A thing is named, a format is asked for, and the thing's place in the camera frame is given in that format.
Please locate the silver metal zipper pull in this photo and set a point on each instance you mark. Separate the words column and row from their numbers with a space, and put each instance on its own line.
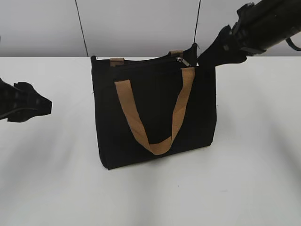
column 183, row 61

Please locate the black fabric tote bag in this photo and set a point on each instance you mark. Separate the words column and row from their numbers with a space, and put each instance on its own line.
column 156, row 85

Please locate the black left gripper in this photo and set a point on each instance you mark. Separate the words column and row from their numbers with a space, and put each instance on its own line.
column 20, row 101

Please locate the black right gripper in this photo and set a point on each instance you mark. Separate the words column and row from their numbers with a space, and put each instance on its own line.
column 259, row 27

